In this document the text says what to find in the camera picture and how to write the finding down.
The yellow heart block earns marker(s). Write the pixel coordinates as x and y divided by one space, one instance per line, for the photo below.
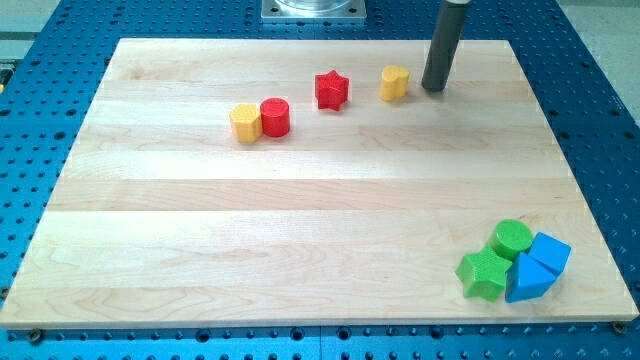
394 82

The red cylinder block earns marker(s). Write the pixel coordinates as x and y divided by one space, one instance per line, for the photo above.
275 117

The red star block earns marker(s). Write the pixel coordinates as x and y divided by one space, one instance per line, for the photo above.
331 90

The yellow hexagon block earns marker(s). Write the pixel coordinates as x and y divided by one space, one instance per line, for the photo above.
246 123

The light wooden board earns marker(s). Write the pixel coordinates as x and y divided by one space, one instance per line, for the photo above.
162 219

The green star block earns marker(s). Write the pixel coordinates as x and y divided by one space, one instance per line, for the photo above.
483 274

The green cylinder block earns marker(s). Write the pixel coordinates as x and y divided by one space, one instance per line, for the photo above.
509 238

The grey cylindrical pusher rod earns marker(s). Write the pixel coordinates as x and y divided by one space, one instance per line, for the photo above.
449 25

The blue triangular prism block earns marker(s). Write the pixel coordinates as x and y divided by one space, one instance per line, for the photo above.
527 279

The blue cube block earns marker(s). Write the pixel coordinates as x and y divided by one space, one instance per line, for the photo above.
550 253

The blue perforated metal table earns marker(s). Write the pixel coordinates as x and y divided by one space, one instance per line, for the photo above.
576 55

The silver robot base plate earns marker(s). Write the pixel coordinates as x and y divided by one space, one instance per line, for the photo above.
289 11

